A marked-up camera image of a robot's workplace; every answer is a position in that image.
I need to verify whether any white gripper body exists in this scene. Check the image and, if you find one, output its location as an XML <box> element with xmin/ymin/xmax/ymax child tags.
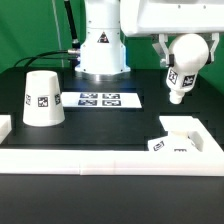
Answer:
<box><xmin>120</xmin><ymin>0</ymin><xmax>224</xmax><ymax>36</ymax></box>

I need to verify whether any white marker sheet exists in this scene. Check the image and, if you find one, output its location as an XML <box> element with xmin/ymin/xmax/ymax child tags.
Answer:
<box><xmin>61</xmin><ymin>92</ymin><xmax>141</xmax><ymax>109</ymax></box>

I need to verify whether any green backdrop curtain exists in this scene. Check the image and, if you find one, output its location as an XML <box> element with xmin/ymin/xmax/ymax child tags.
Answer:
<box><xmin>0</xmin><ymin>0</ymin><xmax>224</xmax><ymax>94</ymax></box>

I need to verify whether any black cable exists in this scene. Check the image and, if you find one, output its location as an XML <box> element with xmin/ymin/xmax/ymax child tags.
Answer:
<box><xmin>13</xmin><ymin>49</ymin><xmax>82</xmax><ymax>68</ymax></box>

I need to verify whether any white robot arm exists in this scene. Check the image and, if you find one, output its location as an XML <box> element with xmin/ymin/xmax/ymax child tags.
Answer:
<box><xmin>76</xmin><ymin>0</ymin><xmax>224</xmax><ymax>79</ymax></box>

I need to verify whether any white table border frame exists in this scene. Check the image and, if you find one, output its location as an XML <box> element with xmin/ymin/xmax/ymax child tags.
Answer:
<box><xmin>0</xmin><ymin>118</ymin><xmax>224</xmax><ymax>176</ymax></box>

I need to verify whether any white lamp base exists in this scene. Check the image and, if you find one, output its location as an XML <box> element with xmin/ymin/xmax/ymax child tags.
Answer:
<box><xmin>147</xmin><ymin>116</ymin><xmax>200</xmax><ymax>153</ymax></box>

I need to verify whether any white lamp shade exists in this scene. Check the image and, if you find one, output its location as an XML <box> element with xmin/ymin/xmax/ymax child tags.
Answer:
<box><xmin>23</xmin><ymin>70</ymin><xmax>65</xmax><ymax>127</ymax></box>

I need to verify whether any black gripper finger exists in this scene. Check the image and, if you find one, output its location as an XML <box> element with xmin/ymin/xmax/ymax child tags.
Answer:
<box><xmin>152</xmin><ymin>34</ymin><xmax>174</xmax><ymax>68</ymax></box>
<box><xmin>206</xmin><ymin>33</ymin><xmax>220</xmax><ymax>64</ymax></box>

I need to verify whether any white lamp bulb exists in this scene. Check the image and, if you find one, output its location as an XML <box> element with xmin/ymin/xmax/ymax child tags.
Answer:
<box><xmin>166</xmin><ymin>34</ymin><xmax>209</xmax><ymax>104</ymax></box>

